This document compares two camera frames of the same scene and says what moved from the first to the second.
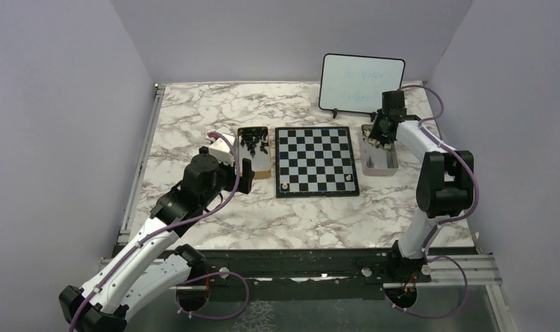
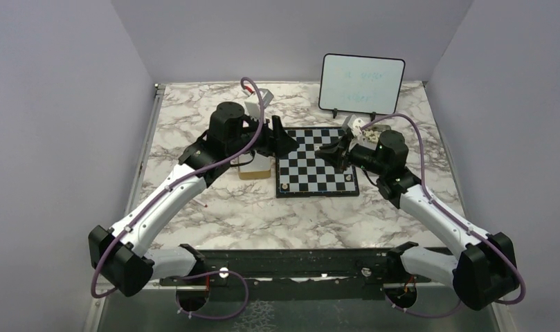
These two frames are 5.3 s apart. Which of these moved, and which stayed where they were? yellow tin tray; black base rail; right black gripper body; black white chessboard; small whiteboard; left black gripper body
Moved: right black gripper body; left black gripper body
Stayed: black white chessboard; black base rail; yellow tin tray; small whiteboard
